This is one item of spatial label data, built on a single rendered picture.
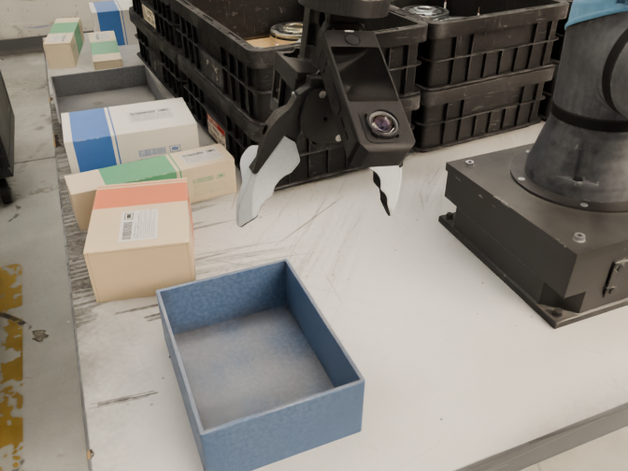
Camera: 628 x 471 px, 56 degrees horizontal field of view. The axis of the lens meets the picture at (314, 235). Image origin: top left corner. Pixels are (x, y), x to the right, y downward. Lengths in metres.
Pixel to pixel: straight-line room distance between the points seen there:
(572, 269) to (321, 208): 0.38
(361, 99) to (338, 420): 0.29
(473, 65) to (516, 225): 0.40
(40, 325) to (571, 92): 1.55
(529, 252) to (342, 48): 0.38
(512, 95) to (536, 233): 0.49
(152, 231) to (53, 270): 1.37
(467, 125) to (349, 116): 0.71
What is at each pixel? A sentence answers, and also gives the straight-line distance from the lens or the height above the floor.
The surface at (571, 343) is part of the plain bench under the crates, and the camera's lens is 0.73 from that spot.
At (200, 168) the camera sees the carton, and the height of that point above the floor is 0.76.
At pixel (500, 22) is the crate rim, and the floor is 0.92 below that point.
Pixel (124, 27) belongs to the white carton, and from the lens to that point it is 1.74.
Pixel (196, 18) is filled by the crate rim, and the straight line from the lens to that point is 1.04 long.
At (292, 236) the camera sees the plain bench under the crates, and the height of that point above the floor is 0.70.
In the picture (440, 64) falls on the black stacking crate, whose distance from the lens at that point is 1.03.
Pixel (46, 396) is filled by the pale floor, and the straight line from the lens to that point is 1.69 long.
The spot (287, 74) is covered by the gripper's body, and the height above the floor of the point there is 1.01.
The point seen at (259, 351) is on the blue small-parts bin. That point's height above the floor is 0.70.
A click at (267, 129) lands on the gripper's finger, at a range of 0.48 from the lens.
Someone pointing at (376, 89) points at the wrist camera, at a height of 1.02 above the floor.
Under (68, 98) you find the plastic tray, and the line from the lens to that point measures 1.40.
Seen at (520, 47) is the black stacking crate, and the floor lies 0.86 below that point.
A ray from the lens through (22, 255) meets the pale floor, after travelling 2.22.
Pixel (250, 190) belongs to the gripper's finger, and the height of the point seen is 0.93.
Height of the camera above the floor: 1.17
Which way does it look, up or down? 34 degrees down
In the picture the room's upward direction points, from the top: straight up
